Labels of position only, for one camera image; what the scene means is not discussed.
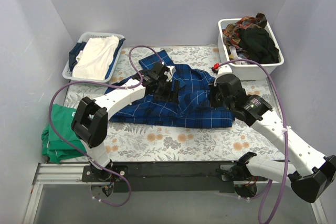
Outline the blue plaid long sleeve shirt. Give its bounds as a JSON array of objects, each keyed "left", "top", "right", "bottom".
[{"left": 110, "top": 50, "right": 235, "bottom": 129}]

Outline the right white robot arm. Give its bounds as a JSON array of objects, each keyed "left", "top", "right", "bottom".
[{"left": 210, "top": 73, "right": 335, "bottom": 203}]

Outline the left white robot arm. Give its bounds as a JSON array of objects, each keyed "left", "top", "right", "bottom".
[{"left": 71, "top": 62, "right": 179, "bottom": 182}]

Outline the floral patterned table mat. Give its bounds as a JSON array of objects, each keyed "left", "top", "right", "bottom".
[{"left": 64, "top": 45, "right": 284, "bottom": 162}]

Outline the white plastic bin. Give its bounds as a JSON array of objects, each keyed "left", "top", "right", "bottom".
[{"left": 217, "top": 18, "right": 285, "bottom": 81}]

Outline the white crumpled garment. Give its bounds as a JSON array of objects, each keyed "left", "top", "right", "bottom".
[{"left": 228, "top": 46, "right": 249, "bottom": 65}]

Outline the black crumpled shirt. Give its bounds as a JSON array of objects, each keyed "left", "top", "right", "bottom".
[{"left": 238, "top": 28, "right": 279, "bottom": 64}]

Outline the brown plaid crumpled shirt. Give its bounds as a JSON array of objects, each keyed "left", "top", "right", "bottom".
[{"left": 222, "top": 13, "right": 267, "bottom": 51}]

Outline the folded white shirt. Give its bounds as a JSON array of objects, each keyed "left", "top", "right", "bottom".
[{"left": 72, "top": 36, "right": 121, "bottom": 80}]

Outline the white slotted laundry basket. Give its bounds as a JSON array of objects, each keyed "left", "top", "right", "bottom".
[{"left": 62, "top": 32, "right": 125, "bottom": 83}]

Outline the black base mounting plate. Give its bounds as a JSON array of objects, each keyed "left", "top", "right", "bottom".
[{"left": 81, "top": 160, "right": 269, "bottom": 194}]

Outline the folded navy shirt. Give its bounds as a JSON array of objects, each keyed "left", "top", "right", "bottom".
[{"left": 68, "top": 38, "right": 125, "bottom": 79}]

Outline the folded green shirt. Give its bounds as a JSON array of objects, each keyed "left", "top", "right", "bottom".
[{"left": 41, "top": 104, "right": 86, "bottom": 163}]

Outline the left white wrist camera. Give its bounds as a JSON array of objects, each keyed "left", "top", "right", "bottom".
[{"left": 166, "top": 66, "right": 175, "bottom": 82}]

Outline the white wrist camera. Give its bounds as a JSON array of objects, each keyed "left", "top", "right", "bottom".
[
  {"left": 217, "top": 65, "right": 233, "bottom": 78},
  {"left": 166, "top": 66, "right": 175, "bottom": 82}
]

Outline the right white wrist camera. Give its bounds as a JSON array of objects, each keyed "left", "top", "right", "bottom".
[{"left": 217, "top": 65, "right": 233, "bottom": 78}]

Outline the aluminium rail frame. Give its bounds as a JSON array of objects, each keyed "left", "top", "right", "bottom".
[{"left": 22, "top": 77, "right": 329, "bottom": 224}]

